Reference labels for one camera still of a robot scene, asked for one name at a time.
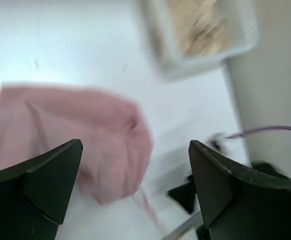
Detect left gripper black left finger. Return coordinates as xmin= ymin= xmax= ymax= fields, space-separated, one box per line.
xmin=0 ymin=139 xmax=83 ymax=240

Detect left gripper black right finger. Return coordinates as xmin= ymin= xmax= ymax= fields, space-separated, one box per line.
xmin=188 ymin=139 xmax=291 ymax=240

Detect pink trousers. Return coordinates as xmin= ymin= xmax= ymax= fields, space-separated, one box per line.
xmin=0 ymin=85 xmax=152 ymax=204

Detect beige trousers in basket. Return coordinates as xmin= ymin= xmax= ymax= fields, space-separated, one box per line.
xmin=166 ymin=0 xmax=247 ymax=57

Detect white perforated plastic basket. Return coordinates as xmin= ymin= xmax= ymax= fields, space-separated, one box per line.
xmin=137 ymin=0 xmax=259 ymax=78

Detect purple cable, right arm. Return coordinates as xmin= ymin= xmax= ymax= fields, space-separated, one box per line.
xmin=225 ymin=125 xmax=291 ymax=140

